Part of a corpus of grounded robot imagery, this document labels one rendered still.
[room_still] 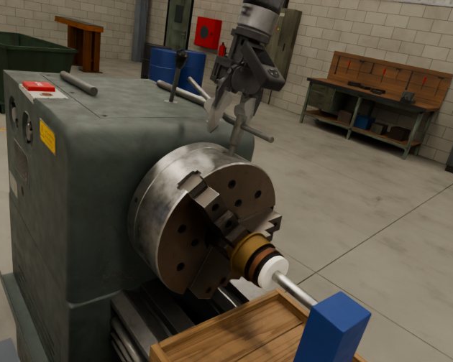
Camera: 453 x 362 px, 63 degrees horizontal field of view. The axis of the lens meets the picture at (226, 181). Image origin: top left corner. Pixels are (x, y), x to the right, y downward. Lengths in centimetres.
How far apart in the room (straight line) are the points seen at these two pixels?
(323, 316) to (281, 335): 29
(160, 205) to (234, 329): 33
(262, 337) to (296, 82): 782
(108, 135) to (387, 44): 710
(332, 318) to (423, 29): 704
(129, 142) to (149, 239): 20
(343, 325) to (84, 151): 53
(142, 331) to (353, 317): 44
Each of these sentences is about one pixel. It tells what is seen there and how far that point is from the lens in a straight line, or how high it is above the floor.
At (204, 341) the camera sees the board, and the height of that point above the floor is 89.
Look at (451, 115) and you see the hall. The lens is 725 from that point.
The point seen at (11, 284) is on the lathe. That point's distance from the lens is 150.
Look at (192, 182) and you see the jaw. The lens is 68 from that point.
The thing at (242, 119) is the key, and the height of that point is 131.
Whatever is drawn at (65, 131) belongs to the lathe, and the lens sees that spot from 76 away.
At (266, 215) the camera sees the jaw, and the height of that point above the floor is 111.
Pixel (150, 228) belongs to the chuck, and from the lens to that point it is 71.
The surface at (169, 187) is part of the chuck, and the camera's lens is 69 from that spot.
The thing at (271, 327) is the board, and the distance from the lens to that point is 88.
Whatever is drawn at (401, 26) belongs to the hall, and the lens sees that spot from 761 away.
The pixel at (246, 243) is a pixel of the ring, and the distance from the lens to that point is 69.
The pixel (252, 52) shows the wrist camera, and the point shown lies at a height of 144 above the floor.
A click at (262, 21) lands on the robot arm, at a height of 150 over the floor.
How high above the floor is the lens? 147
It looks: 22 degrees down
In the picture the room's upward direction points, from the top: 11 degrees clockwise
